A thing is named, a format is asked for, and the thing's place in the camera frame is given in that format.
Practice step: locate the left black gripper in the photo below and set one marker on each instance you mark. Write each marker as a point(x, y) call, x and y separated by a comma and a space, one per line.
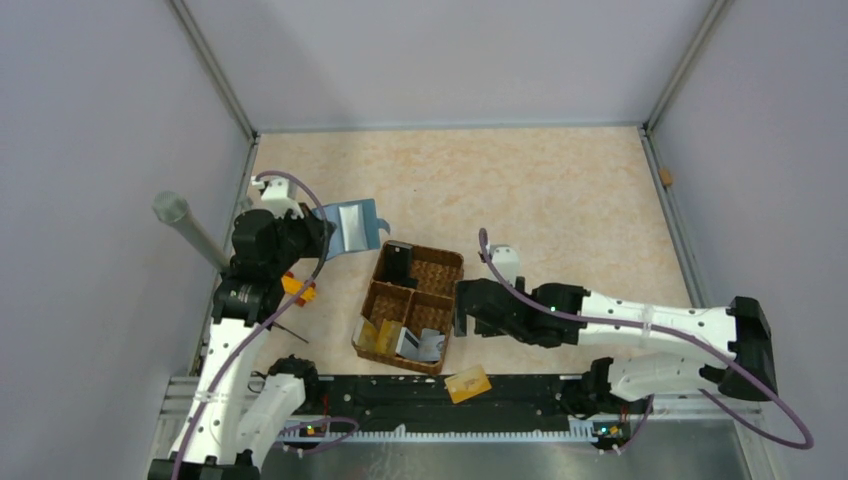
point(312, 225)

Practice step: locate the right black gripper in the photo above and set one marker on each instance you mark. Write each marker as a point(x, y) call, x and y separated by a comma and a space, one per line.
point(460, 316)

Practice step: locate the blue leather card holder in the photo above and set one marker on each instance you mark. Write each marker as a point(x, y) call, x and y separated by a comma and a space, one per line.
point(358, 227)

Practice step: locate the gold credit card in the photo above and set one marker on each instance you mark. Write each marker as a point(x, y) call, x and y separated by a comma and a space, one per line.
point(467, 384)

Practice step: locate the white blue card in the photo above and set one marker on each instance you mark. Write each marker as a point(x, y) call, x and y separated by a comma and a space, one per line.
point(426, 348)

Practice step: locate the woven wicker tray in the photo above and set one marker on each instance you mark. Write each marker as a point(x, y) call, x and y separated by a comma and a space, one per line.
point(430, 305)

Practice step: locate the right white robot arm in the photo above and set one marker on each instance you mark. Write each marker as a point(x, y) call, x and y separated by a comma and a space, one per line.
point(689, 348)

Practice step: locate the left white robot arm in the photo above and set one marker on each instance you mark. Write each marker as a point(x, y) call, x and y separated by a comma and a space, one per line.
point(222, 437)

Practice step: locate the black VIP card stack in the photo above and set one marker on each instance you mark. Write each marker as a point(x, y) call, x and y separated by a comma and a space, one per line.
point(398, 258)

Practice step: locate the yellow red toy car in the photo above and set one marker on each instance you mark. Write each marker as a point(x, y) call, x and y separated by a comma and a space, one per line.
point(292, 286)

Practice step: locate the thin black stick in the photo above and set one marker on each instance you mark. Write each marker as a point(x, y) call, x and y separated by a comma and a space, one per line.
point(289, 331)

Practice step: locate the grey metal tube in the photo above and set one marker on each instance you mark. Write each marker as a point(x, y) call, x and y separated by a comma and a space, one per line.
point(173, 210)

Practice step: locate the small tan cork piece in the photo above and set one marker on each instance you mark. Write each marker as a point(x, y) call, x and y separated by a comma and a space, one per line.
point(665, 177)

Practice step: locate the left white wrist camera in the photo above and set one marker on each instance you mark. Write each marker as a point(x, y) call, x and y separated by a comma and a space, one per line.
point(278, 195)

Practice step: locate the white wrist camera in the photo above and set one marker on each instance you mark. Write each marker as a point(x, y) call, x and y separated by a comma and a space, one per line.
point(506, 260)
point(278, 195)

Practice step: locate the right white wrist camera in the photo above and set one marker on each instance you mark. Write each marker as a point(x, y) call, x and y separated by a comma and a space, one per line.
point(506, 260)

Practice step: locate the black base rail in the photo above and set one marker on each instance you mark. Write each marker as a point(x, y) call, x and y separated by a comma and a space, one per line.
point(513, 404)

